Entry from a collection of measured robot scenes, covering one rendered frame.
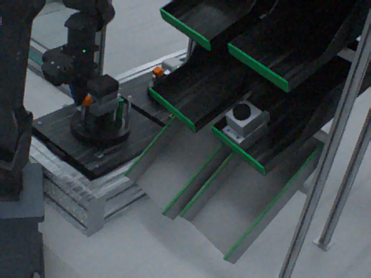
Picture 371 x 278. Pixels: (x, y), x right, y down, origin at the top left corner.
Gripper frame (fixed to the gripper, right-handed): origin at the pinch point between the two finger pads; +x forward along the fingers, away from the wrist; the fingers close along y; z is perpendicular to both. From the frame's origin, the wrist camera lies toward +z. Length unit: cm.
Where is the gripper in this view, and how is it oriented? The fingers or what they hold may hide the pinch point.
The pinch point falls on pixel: (79, 92)
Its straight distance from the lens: 128.3
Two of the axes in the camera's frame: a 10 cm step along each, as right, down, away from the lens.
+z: -6.6, 3.6, -6.6
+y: 7.4, 4.7, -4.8
